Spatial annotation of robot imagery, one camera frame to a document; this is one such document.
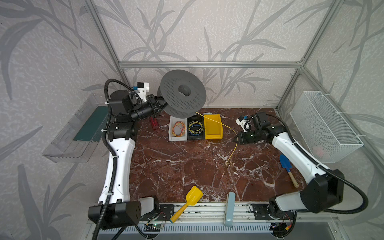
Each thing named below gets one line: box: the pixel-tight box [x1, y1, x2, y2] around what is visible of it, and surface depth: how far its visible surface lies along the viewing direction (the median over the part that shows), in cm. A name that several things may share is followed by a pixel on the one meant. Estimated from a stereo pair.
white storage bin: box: [168, 116, 188, 142], surface depth 102 cm
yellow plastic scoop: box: [169, 185, 204, 224], surface depth 79 cm
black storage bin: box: [187, 114, 205, 140], surface depth 104 cm
